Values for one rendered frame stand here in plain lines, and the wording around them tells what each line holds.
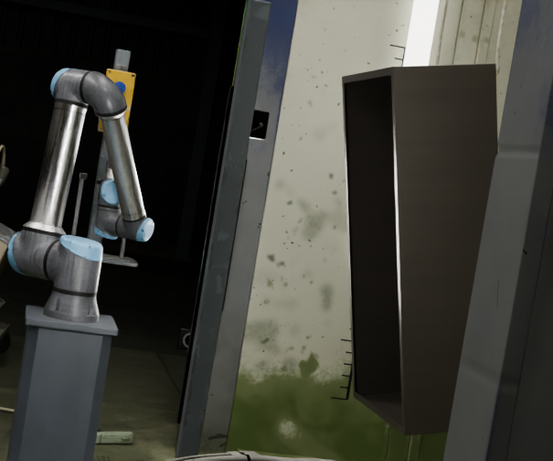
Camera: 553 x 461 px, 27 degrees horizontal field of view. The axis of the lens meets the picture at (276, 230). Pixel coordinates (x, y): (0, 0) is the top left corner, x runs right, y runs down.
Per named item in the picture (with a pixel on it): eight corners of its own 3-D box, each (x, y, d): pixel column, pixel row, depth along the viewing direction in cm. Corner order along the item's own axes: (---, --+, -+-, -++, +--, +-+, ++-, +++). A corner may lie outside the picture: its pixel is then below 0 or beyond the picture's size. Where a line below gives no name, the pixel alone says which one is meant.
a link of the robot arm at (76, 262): (79, 293, 384) (87, 241, 383) (39, 284, 391) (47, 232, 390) (106, 292, 397) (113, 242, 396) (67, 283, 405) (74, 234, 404)
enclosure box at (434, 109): (441, 388, 441) (431, 73, 431) (505, 425, 383) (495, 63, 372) (353, 396, 433) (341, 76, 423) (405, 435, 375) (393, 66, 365)
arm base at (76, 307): (43, 317, 383) (47, 288, 382) (42, 309, 401) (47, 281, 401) (100, 325, 387) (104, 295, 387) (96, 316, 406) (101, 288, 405)
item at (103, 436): (112, 422, 505) (136, 434, 487) (111, 433, 505) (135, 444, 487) (7, 422, 478) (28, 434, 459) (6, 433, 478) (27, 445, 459)
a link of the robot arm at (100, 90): (126, 69, 395) (160, 233, 431) (97, 65, 401) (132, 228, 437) (107, 83, 387) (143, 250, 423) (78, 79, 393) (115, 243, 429)
